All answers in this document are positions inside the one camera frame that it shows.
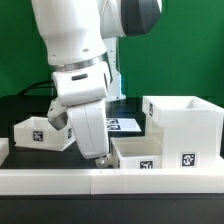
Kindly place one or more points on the white front barrier rail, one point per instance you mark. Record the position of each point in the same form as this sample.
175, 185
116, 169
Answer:
110, 181

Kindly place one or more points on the white drawer box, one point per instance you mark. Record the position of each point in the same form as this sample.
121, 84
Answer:
38, 133
136, 153

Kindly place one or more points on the white left barrier rail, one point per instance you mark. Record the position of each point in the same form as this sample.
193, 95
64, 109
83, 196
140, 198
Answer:
4, 149

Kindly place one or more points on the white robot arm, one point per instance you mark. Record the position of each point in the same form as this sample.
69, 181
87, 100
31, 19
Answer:
74, 32

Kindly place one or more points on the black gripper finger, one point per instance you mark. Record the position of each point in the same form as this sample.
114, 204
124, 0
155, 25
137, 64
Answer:
102, 162

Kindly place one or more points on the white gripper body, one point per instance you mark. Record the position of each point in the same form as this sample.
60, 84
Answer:
82, 92

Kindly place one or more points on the white drawer cabinet frame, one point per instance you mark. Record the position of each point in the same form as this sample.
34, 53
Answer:
188, 128

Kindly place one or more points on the white marker sheet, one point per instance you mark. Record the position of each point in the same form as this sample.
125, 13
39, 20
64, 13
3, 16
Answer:
122, 125

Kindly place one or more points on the white front drawer box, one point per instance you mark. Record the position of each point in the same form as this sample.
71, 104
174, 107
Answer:
136, 153

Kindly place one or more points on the white barrier rail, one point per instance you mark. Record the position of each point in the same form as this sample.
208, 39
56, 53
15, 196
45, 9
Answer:
110, 181
4, 149

